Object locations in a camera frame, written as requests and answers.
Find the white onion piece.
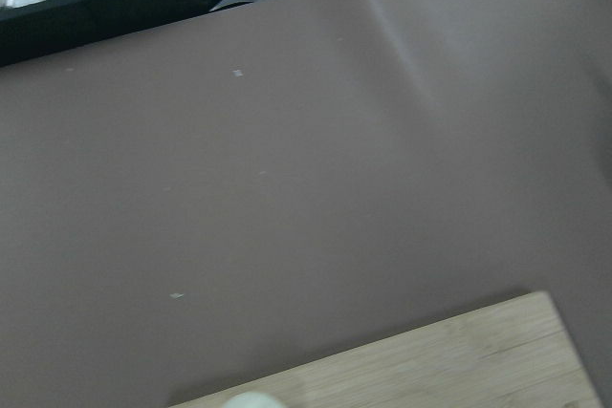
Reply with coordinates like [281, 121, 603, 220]
[223, 391, 285, 408]

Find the bamboo cutting board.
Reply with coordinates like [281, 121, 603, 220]
[188, 291, 603, 407]

